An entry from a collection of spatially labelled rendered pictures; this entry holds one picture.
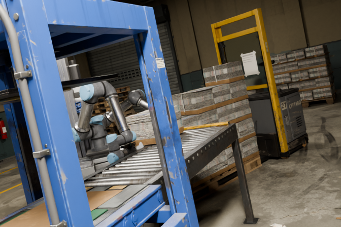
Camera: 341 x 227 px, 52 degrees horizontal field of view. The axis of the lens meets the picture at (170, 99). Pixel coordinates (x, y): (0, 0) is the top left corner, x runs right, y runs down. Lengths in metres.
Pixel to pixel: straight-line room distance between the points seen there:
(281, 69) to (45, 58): 7.62
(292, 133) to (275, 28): 5.62
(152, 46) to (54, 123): 0.62
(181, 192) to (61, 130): 0.69
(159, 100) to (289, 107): 3.41
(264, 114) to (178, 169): 3.32
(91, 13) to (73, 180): 0.51
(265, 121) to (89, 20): 3.79
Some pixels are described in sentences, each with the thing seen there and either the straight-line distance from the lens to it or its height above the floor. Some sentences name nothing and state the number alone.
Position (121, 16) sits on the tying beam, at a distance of 1.27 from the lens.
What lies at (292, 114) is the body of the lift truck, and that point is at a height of 0.48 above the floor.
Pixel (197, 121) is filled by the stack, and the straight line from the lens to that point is 3.60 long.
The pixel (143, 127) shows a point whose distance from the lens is 2.59.
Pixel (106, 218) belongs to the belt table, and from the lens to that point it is 1.38.
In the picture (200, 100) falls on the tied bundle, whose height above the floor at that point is 0.97.
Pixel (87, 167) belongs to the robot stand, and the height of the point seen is 0.73.
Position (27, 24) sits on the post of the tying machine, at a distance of 0.94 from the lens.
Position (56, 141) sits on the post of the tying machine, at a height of 1.15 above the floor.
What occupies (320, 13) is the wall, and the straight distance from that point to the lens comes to 9.88.
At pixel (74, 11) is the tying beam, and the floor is 1.50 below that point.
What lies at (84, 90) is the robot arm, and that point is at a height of 1.29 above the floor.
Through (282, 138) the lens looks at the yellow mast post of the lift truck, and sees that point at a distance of 4.45.
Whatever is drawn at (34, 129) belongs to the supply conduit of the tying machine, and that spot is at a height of 1.19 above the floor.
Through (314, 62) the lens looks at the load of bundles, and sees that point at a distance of 8.24.
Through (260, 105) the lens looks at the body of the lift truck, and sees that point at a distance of 4.67.
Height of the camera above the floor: 1.25
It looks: 3 degrees down
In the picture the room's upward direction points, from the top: 12 degrees counter-clockwise
